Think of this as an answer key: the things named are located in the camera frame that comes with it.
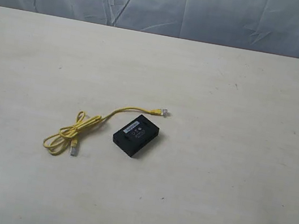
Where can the small black network box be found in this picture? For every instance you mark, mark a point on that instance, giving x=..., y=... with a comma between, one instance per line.
x=138, y=138

